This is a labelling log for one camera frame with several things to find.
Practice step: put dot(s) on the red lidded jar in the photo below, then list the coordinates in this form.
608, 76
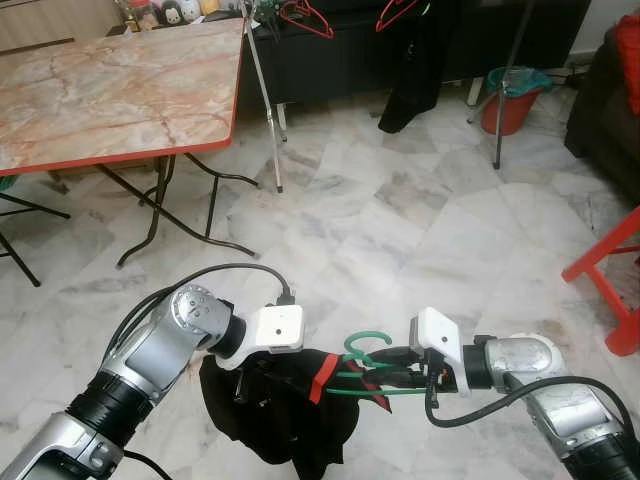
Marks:
140, 14

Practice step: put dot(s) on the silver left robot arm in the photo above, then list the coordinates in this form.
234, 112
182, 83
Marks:
150, 360

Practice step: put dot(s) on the green plastic hanger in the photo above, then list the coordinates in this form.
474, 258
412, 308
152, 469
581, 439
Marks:
348, 347

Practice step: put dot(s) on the silver metal garment rack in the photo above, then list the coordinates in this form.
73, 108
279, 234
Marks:
269, 130

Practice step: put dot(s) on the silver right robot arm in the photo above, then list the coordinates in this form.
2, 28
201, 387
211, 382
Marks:
560, 420

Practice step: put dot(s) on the black round plush toy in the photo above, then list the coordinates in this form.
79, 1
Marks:
171, 12

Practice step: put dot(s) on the dark brown fabric sofa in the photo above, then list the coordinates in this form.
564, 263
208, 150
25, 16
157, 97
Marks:
600, 130

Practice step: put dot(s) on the black garment green logo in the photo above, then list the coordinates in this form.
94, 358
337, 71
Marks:
415, 80

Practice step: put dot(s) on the red plastic bucket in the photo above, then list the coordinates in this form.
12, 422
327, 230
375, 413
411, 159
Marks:
510, 115

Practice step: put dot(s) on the light wooden cabinet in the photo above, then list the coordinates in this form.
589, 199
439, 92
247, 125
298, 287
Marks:
50, 20

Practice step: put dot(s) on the red plastic hanger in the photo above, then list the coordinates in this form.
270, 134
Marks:
383, 22
325, 32

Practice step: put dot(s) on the marble folding table red edge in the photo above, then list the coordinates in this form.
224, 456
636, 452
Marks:
110, 90

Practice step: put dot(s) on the orange round plush toy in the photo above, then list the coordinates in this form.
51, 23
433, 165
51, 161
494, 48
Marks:
211, 7

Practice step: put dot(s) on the red cushion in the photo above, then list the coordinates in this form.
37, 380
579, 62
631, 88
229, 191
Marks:
628, 60

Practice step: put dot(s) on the white round plush toy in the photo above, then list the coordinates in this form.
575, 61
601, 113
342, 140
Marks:
192, 9

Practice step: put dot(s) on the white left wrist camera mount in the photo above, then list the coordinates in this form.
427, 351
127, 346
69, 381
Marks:
272, 330

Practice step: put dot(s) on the black TV console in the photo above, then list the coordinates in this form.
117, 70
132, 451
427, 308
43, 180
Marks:
330, 70

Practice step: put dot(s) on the red plastic stool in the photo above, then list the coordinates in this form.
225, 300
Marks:
628, 335

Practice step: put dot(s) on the black shirt red collar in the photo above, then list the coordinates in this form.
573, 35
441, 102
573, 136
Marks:
260, 430

